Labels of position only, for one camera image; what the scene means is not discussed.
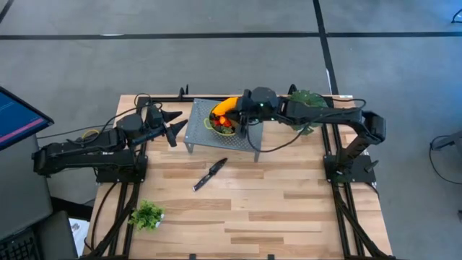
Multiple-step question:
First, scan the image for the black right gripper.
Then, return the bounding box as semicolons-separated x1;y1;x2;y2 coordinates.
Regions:
226;86;279;138

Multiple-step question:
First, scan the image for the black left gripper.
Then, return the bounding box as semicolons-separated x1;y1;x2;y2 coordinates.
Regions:
144;108;189;148

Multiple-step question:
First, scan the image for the long yellow toy fruit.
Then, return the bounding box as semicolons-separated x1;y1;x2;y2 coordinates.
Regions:
212;96;240;117

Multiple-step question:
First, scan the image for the grey perforated metal stand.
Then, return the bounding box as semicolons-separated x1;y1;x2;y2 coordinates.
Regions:
183;97;264;163

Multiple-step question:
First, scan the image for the green colander bowl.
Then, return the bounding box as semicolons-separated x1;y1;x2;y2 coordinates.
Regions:
204;103;247;137

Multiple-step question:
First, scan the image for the black-handled kitchen knife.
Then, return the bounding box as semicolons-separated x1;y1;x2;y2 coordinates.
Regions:
192;157;229;192

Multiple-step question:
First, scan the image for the large plant in white pot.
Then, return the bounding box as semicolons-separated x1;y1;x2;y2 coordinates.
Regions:
288;89;329;137

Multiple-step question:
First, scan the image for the small green potted plant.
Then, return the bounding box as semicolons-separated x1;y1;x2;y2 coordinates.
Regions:
128;199;166;233

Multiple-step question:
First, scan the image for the white paper sheet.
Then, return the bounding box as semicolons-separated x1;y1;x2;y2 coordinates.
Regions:
68;217;91;259

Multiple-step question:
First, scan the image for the computer monitor blue screen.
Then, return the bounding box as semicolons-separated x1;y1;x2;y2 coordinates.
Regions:
0;85;55;152

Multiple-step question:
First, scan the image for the black keyboard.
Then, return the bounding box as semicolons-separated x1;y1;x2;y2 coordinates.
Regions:
0;227;39;260

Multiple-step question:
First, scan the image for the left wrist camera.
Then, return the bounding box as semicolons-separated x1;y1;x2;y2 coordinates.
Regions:
146;105;163;127

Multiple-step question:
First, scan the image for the black aluminium table frame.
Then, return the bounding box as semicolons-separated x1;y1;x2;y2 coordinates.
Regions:
81;94;396;260

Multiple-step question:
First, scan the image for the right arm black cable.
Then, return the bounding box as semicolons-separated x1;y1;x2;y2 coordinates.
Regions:
245;97;367;153

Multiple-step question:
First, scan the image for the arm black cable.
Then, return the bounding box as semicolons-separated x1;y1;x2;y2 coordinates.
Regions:
35;92;164;140
245;97;367;153

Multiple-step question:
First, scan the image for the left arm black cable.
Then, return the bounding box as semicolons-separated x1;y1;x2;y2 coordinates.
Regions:
35;92;164;140

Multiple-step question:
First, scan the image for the black hose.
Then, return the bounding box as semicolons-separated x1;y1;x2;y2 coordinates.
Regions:
88;182;120;254

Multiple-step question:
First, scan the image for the black floor cable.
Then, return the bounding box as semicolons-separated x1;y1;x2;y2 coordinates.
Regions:
428;134;462;186

